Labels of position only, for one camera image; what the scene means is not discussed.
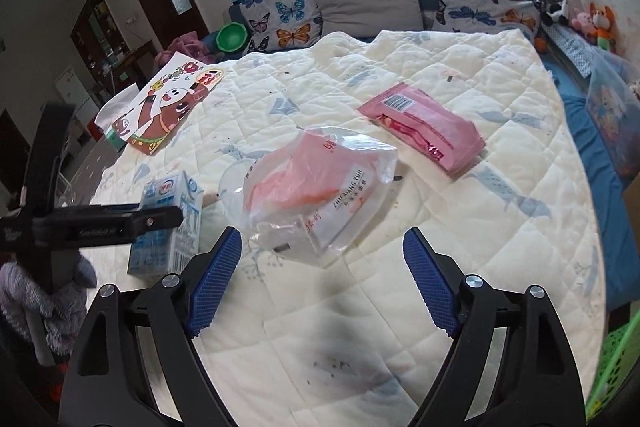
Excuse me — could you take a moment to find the blue white milk carton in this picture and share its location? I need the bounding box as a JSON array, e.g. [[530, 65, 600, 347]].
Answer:
[[127, 171, 204, 280]]

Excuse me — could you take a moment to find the orange fox plush toy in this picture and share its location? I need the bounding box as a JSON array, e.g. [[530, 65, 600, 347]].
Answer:
[[589, 2, 616, 54]]

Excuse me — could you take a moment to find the small clear plastic lid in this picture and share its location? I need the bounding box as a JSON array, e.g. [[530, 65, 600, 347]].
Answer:
[[218, 158, 258, 227]]

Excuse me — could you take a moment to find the pink snack wrapper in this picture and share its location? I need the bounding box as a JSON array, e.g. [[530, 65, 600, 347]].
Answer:
[[358, 82, 486, 174]]

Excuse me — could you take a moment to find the tissue pack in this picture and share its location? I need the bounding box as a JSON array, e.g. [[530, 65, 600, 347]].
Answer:
[[94, 83, 139, 152]]

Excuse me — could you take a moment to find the green trash basket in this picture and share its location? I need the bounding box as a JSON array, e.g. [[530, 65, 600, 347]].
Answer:
[[586, 313, 639, 423]]

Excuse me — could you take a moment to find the pink plush toy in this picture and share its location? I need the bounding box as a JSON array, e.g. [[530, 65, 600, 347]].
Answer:
[[570, 12, 596, 41]]

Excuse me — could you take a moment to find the butterfly pillow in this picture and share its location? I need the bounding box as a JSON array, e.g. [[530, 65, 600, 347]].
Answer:
[[240, 0, 323, 54], [432, 0, 542, 42]]

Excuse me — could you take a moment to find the left butterfly pillow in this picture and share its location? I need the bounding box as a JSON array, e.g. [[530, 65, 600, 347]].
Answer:
[[240, 0, 323, 54]]

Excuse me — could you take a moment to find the blue plastic storage box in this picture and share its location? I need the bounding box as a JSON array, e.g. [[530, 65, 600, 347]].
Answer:
[[586, 49, 639, 182]]

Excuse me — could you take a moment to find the cartoon cow picture book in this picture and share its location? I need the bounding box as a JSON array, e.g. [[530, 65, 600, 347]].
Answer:
[[114, 53, 224, 155]]

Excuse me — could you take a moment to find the pink cloth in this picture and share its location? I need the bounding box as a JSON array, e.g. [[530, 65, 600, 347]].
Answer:
[[154, 31, 214, 67]]

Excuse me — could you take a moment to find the green plastic bowl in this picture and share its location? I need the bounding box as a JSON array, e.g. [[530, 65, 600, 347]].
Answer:
[[215, 22, 248, 54]]

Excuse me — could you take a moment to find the white quilted table cover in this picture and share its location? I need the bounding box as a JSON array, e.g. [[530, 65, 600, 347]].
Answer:
[[93, 30, 605, 426]]

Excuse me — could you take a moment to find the right butterfly pillow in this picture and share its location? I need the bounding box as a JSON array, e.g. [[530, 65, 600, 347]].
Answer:
[[432, 0, 542, 42]]

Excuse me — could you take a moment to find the clear pink plastic bag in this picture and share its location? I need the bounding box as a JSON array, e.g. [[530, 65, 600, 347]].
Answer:
[[240, 127, 398, 268]]

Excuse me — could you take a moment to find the grey knitted sleeve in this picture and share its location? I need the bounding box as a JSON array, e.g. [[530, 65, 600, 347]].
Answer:
[[1, 255, 96, 355]]

